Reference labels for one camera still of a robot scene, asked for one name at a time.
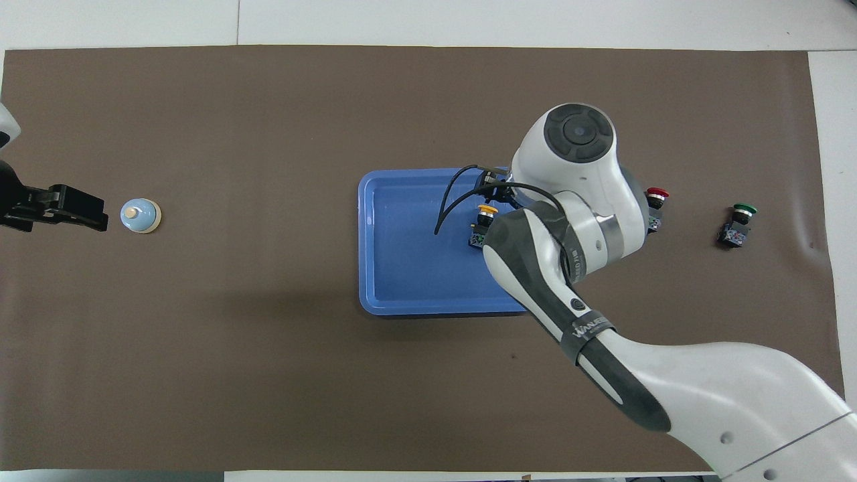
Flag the green mushroom push button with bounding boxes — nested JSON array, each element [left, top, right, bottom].
[[718, 204, 759, 249]]

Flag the light blue call bell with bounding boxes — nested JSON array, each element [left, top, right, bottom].
[[120, 199, 162, 235]]

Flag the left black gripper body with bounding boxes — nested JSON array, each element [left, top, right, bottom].
[[0, 187, 54, 233]]

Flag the blue plastic tray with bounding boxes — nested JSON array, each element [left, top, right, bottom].
[[358, 166, 530, 317]]

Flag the brown table mat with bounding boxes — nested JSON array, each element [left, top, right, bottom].
[[0, 44, 854, 473]]

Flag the red mushroom push button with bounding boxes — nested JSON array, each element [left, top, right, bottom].
[[645, 187, 670, 233]]

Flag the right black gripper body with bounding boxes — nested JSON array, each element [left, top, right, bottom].
[[476, 168, 517, 209]]

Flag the yellow mushroom push button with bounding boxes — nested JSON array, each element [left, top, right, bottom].
[[467, 204, 499, 250]]

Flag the black velcro arm strap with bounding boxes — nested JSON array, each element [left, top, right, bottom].
[[560, 319, 617, 366]]

